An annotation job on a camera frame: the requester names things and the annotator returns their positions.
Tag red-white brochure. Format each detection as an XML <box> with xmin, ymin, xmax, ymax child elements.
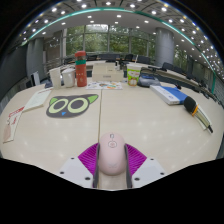
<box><xmin>2</xmin><ymin>106</ymin><xmax>25</xmax><ymax>144</ymax></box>

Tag white standing appliance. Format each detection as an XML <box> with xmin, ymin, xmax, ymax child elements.
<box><xmin>30</xmin><ymin>70</ymin><xmax>41</xmax><ymax>87</ymax></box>

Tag white lidded mug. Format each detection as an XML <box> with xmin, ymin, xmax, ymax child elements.
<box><xmin>61</xmin><ymin>67</ymin><xmax>77</xmax><ymax>89</ymax></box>

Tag cat-face mouse pad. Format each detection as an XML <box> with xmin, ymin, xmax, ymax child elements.
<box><xmin>45</xmin><ymin>93</ymin><xmax>100</xmax><ymax>119</ymax></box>

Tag black handheld microphone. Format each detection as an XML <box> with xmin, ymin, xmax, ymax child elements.
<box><xmin>183</xmin><ymin>96</ymin><xmax>214</xmax><ymax>134</ymax></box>

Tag colourful sticker sheet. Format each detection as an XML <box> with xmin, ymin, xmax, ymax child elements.
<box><xmin>85</xmin><ymin>81</ymin><xmax>123</xmax><ymax>91</ymax></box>

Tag dark office chairs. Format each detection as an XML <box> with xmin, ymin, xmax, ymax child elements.
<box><xmin>63</xmin><ymin>53</ymin><xmax>204</xmax><ymax>81</ymax></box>

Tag pink computer mouse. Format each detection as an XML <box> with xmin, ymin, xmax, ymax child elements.
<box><xmin>98</xmin><ymin>131</ymin><xmax>128</xmax><ymax>177</ymax></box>

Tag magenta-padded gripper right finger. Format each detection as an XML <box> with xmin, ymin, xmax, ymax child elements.
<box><xmin>123</xmin><ymin>143</ymin><xmax>167</xmax><ymax>190</ymax></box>

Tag curved conference table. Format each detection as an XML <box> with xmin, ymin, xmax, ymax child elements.
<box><xmin>139</xmin><ymin>65</ymin><xmax>221</xmax><ymax>101</ymax></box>

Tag blue-white book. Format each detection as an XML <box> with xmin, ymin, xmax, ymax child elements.
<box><xmin>149</xmin><ymin>84</ymin><xmax>189</xmax><ymax>106</ymax></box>

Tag white paper booklet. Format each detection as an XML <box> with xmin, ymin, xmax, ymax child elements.
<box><xmin>22</xmin><ymin>87</ymin><xmax>53</xmax><ymax>113</ymax></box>

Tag white paper cup stack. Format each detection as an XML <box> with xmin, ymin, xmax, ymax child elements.
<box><xmin>48</xmin><ymin>67</ymin><xmax>63</xmax><ymax>90</ymax></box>

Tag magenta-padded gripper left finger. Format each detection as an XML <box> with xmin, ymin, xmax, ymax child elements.
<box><xmin>57</xmin><ymin>142</ymin><xmax>101</xmax><ymax>190</ymax></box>

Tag ceiling lights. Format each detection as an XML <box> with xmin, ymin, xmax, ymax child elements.
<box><xmin>18</xmin><ymin>0</ymin><xmax>224</xmax><ymax>73</ymax></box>

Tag beige cardboard box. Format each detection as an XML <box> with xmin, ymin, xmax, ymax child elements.
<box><xmin>91</xmin><ymin>62</ymin><xmax>125</xmax><ymax>83</ymax></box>

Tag green-white paper cup with straw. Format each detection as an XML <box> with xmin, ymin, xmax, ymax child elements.
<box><xmin>126</xmin><ymin>63</ymin><xmax>143</xmax><ymax>87</ymax></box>

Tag red thermos bottle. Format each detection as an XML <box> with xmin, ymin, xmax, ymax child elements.
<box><xmin>74</xmin><ymin>50</ymin><xmax>88</xmax><ymax>88</ymax></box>

